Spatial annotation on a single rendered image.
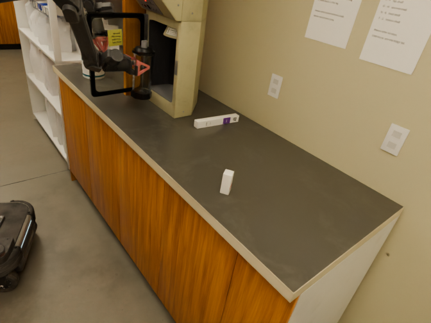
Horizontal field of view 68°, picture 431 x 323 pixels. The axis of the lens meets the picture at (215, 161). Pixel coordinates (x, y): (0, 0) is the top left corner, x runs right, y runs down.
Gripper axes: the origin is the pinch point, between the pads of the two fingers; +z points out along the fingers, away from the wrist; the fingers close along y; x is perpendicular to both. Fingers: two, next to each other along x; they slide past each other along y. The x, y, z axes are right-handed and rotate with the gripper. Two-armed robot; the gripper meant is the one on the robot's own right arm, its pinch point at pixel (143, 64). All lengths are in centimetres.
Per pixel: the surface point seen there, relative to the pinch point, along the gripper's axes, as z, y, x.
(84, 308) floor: -41, -25, 122
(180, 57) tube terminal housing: 12.1, -12.7, -6.8
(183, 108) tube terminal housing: 18.1, -12.5, 19.5
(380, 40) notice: 50, -83, -32
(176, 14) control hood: 6.9, -12.8, -25.0
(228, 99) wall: 56, -7, 19
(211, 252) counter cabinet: -15, -80, 46
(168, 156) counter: -11, -42, 26
